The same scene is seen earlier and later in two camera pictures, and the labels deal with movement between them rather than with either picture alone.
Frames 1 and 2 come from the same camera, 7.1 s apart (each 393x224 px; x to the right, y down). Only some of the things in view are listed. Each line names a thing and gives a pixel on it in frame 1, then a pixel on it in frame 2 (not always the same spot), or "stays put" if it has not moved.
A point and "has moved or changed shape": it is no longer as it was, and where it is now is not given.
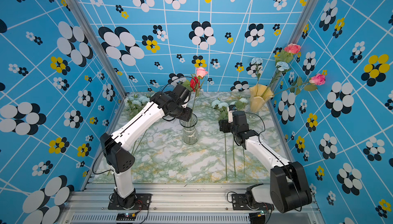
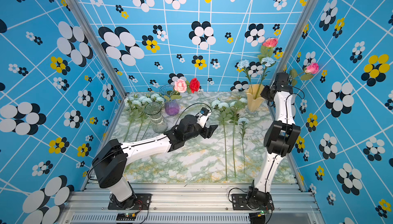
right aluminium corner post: [310, 4] stays put
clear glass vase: [190, 135] has moved or changed shape
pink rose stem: [200, 73] has moved or changed shape
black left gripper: [188, 114] to [209, 132]
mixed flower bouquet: [283, 57] to [268, 60]
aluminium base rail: [188, 204] stays put
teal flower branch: [144, 99] stays put
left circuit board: [126, 216] stays put
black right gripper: [224, 125] to [263, 94]
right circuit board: [257, 218] stays put
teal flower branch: [131, 104] stays put
